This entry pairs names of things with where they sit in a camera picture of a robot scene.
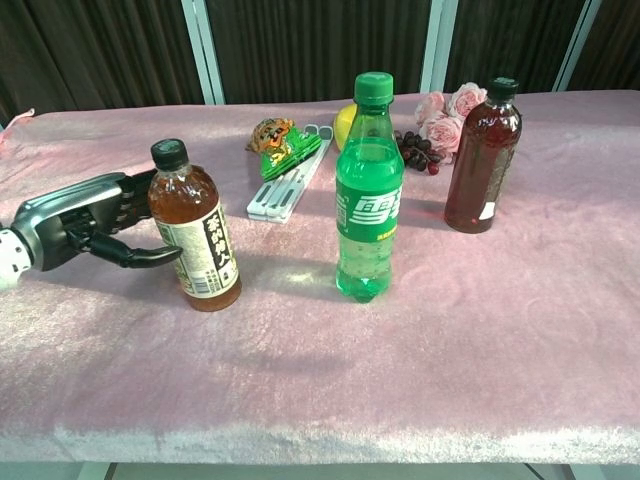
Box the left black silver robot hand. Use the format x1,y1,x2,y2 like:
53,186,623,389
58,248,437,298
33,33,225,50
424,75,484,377
10,169,184,274

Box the amber tea bottle black cap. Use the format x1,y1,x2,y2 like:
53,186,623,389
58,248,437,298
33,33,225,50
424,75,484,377
147,138,243,313

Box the dark red drink bottle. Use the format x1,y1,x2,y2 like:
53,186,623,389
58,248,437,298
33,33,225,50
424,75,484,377
443,76,524,235

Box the dark brown curtain panel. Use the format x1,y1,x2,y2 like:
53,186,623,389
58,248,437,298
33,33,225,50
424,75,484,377
443,0,586,94
0,0,205,126
205,0,434,105
569,0,640,92

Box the white folding stand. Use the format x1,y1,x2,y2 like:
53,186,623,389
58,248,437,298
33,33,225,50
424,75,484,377
246,125,335,224

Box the green orange snack bag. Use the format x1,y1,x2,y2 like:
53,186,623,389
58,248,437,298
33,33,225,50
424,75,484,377
245,117,324,181

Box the yellow banana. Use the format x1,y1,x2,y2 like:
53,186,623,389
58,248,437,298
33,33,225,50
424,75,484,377
333,103,359,151

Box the pink plush tablecloth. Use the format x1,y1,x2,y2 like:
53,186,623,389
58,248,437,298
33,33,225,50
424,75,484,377
0,89,640,466

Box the green soda bottle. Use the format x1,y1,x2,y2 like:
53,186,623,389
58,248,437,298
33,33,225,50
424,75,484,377
335,71,405,304

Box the purple grape bunch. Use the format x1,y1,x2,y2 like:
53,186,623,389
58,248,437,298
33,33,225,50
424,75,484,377
393,130,445,176

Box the pink rose bouquet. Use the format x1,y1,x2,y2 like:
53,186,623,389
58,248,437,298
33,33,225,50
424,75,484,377
414,82,489,164

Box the white frame post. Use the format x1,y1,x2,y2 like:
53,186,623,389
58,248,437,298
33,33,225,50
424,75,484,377
180,0,226,106
552,0,604,93
418,0,459,95

